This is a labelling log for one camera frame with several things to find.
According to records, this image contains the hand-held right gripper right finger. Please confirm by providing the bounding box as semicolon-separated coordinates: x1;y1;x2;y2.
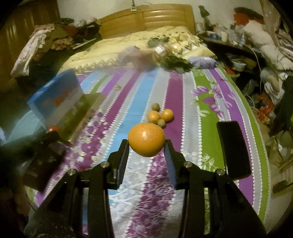
164;139;267;238

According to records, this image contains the cream zigzag-trim quilt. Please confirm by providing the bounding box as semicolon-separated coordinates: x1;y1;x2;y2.
57;25;217;74

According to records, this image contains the cluttered nightstand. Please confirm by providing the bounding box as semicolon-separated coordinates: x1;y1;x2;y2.
198;21;264;60

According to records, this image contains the blue cardboard box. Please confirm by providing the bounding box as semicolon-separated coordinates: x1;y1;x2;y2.
26;69;90;129

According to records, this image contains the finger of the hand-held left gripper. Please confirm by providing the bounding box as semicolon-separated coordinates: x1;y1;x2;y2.
32;131;62;149

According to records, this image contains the heap of clothes and bags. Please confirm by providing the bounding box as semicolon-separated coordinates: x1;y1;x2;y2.
225;6;293;174

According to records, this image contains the wooden wardrobe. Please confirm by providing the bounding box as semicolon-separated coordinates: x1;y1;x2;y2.
0;5;61;76

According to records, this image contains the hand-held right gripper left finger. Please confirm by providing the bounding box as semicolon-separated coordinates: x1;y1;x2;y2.
30;138;130;238

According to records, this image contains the striped floral bedsheet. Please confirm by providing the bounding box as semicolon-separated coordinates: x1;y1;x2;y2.
25;62;272;238

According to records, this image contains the green leafy branch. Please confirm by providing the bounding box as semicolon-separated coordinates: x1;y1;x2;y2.
160;54;193;74
148;36;170;48

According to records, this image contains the black smartphone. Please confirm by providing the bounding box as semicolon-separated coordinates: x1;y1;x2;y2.
216;121;251;179

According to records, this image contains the wooden bed headboard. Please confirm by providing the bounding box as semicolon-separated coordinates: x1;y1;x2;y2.
97;4;195;39

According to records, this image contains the purple plastic packet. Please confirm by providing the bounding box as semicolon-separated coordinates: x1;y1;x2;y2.
188;56;217;68

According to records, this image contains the single orange tangerine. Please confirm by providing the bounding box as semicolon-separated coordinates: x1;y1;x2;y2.
128;123;166;157
147;111;161;124
160;109;174;122

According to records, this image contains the dark desk lamp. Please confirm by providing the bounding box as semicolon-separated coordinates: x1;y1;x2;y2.
198;5;212;25

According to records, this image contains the pile of clothes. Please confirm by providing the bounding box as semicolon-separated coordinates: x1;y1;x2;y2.
10;17;102;78

